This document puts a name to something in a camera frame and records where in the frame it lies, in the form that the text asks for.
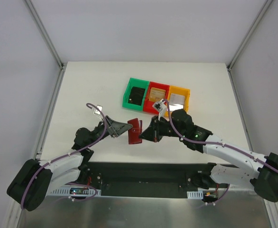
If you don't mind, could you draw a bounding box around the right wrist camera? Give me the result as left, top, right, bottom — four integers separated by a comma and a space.
152, 99, 167, 120

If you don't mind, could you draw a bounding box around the aluminium frame post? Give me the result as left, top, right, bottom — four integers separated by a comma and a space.
227, 0, 274, 71
23, 0, 64, 69

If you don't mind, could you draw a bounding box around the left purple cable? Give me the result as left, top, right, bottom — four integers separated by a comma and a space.
20, 102, 108, 211

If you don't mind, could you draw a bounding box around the left aluminium frame post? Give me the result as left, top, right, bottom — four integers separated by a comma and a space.
23, 0, 64, 69

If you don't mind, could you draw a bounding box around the black VIP card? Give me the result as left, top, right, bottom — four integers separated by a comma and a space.
128, 86, 145, 106

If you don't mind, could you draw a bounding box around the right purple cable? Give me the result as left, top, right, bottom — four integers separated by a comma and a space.
162, 99, 278, 207

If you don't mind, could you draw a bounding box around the silver VIP card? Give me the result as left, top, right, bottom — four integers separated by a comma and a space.
169, 93, 185, 111

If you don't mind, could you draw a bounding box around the right aluminium frame post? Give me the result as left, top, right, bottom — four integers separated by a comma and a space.
227, 0, 274, 71

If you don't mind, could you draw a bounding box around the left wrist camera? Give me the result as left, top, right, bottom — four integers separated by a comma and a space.
93, 105, 103, 116

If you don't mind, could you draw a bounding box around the purple cable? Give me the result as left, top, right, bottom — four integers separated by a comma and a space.
162, 99, 278, 207
20, 102, 108, 211

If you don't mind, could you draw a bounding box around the left white cable duct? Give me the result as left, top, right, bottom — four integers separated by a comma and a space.
47, 187, 101, 197

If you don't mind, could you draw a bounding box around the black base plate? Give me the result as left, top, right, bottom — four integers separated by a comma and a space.
71, 161, 228, 199

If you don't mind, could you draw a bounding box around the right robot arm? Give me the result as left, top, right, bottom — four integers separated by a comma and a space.
139, 109, 278, 202

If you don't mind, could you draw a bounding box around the green plastic bin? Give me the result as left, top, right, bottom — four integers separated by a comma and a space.
122, 77, 149, 111

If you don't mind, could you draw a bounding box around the gold VIP card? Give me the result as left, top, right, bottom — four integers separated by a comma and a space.
148, 87, 166, 102

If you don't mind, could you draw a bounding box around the white cable duct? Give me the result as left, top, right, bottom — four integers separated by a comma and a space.
47, 187, 101, 197
187, 190, 204, 200

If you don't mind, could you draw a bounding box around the red plastic bin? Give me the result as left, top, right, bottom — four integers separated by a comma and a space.
143, 82, 170, 114

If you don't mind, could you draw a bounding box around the aluminium table rail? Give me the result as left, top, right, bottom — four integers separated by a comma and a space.
31, 63, 67, 160
227, 68, 253, 151

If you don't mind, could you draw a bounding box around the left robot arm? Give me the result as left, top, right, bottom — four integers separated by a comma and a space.
6, 116, 133, 211

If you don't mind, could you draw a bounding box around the right white cable duct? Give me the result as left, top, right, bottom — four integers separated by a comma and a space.
187, 190, 204, 200

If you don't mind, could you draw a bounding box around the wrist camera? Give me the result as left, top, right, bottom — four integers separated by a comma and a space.
152, 99, 167, 120
93, 105, 103, 116

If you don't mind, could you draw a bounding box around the right aluminium table rail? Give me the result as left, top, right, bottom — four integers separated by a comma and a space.
227, 68, 253, 151

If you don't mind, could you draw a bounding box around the left aluminium table rail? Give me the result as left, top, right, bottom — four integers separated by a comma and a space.
31, 63, 67, 160

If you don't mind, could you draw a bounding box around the red leather card holder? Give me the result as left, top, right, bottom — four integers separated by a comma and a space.
127, 118, 143, 145

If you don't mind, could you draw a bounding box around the yellow plastic bin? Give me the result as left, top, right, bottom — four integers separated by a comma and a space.
167, 85, 190, 112

